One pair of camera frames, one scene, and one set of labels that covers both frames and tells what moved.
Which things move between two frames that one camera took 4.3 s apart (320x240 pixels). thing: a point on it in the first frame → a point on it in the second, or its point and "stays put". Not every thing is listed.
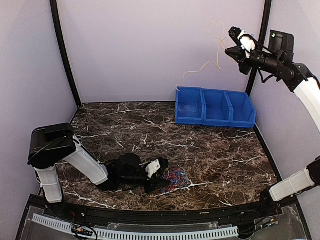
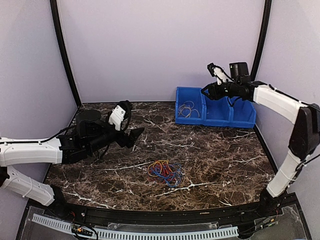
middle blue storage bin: [216, 108] stays put
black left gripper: [154, 184] → [131, 138]
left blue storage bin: [189, 106] stays put
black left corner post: [64, 50] stays put
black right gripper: [237, 53] → [213, 91]
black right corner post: [254, 75] stays put
